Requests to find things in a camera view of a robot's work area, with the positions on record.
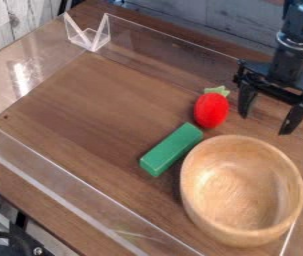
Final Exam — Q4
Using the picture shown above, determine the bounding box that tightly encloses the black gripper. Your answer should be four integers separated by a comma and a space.
233, 60, 303, 135

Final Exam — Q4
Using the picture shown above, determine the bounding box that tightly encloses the red plush strawberry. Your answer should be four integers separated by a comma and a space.
194, 85, 230, 129

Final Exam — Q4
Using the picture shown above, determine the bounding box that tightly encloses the green rectangular block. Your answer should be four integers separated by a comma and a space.
139, 122, 203, 177

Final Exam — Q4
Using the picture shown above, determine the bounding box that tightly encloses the wooden bowl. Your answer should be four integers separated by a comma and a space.
181, 135, 303, 248

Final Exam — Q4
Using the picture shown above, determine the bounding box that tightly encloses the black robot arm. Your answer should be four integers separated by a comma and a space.
233, 0, 303, 135

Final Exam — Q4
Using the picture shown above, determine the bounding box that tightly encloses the clear acrylic back wall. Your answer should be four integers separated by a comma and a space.
99, 13, 303, 144

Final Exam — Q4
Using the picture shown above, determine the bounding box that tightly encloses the clear acrylic wall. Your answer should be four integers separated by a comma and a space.
99, 13, 303, 144
0, 129, 203, 256

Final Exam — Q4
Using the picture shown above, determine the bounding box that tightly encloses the clear acrylic front wall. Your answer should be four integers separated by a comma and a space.
0, 129, 203, 256

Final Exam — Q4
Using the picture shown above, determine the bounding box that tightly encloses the black device with cable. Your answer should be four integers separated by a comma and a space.
0, 224, 55, 256

